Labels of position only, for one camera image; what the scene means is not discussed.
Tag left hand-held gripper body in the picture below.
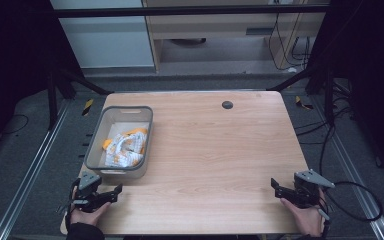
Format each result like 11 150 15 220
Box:
70 171 118 214

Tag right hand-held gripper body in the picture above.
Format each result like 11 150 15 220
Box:
275 169 336 210

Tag white and orange cloth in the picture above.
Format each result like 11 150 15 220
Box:
101 127 149 168

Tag grey plastic basket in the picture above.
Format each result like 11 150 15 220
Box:
83 105 154 179

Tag person's left hand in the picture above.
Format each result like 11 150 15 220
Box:
69 185 112 228

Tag person's right hand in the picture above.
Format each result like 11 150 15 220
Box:
279 188 326 238

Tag black and yellow tape strip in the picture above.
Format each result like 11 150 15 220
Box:
81 98 95 117
294 95 314 111

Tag black metal stand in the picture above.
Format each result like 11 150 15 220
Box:
267 63 336 126
45 63 114 131

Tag white cabinet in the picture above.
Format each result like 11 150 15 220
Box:
49 0 156 70

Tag wooden desk with shelf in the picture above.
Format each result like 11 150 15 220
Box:
141 0 331 72

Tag black horizontal bar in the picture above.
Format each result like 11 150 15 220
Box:
51 4 331 19

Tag aluminium floor rail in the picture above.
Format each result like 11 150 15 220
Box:
313 99 384 240
0 99 72 240

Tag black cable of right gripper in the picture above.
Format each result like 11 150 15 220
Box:
319 181 384 238

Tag black floor cables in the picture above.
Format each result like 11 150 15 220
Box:
294 79 358 178

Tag thin black floor cable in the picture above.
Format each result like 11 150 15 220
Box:
0 113 30 136

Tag black hanging cables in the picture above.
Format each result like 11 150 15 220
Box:
267 0 313 72

